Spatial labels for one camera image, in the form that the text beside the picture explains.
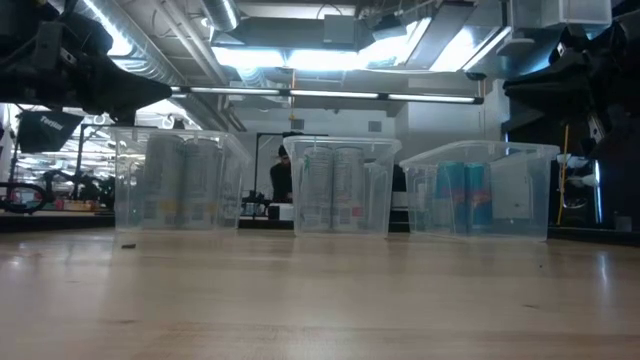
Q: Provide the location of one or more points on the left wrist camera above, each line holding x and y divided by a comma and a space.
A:
75, 47

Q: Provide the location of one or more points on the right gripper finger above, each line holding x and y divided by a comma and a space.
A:
525, 120
540, 92

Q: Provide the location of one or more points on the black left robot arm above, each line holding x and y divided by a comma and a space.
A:
45, 131

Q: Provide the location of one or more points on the linear ceiling light fixture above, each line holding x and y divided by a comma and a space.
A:
330, 94

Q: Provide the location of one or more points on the silver ventilation duct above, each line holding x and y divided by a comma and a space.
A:
220, 12

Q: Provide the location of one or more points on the person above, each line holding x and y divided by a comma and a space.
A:
281, 177

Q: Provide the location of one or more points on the grey ceiling box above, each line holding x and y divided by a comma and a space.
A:
340, 29

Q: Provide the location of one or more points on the clear plastic bin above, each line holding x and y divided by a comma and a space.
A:
525, 200
377, 200
235, 175

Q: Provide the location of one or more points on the white yellow soda can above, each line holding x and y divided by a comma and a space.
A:
162, 180
201, 182

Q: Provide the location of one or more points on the white red soda can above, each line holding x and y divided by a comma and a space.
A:
348, 187
317, 187

